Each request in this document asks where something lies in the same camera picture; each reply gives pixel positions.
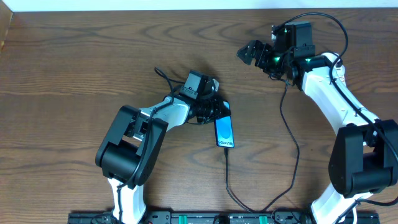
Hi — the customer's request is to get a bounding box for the black right camera cable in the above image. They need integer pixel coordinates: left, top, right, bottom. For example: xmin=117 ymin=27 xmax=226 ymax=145
xmin=272 ymin=12 xmax=398 ymax=224

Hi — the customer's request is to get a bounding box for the black USB charging cable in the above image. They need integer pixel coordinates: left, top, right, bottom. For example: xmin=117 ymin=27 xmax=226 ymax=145
xmin=223 ymin=77 xmax=301 ymax=214

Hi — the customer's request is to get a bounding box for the blue Samsung Galaxy smartphone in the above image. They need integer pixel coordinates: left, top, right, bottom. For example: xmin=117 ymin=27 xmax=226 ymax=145
xmin=214 ymin=100 xmax=234 ymax=148

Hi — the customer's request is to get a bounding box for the white power strip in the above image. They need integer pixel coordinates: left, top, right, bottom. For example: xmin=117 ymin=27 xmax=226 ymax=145
xmin=334 ymin=59 xmax=346 ymax=85

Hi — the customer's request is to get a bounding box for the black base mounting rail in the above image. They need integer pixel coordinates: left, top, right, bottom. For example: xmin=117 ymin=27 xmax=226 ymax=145
xmin=67 ymin=210 xmax=381 ymax=224

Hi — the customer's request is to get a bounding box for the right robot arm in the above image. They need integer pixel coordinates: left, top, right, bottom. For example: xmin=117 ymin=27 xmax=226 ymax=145
xmin=237 ymin=21 xmax=397 ymax=223

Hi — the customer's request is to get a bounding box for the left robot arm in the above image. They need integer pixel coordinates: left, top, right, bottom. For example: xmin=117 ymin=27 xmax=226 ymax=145
xmin=95 ymin=68 xmax=234 ymax=223

